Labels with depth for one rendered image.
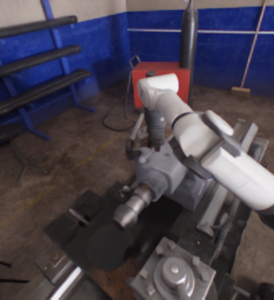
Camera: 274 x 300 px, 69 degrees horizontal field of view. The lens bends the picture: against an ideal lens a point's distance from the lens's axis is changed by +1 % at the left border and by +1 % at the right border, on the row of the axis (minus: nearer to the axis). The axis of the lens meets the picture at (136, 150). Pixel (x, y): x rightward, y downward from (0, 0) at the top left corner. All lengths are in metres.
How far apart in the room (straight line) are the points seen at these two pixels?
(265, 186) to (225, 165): 0.10
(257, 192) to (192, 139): 0.17
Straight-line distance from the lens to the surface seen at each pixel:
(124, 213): 0.73
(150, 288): 0.60
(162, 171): 0.82
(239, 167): 0.46
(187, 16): 3.05
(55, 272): 1.00
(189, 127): 0.46
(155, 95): 0.58
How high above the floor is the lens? 1.74
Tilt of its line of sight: 39 degrees down
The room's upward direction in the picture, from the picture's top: 6 degrees counter-clockwise
